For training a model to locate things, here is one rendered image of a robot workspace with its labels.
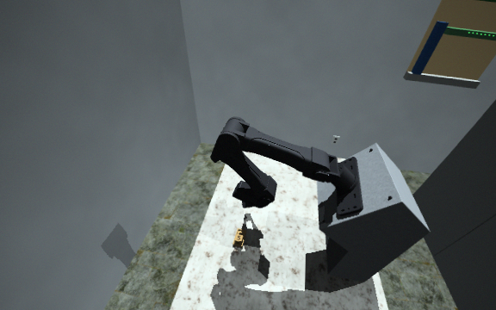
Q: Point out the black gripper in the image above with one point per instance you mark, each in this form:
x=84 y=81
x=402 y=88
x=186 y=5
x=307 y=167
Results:
x=246 y=205

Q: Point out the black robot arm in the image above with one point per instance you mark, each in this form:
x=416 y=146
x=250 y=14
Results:
x=312 y=162

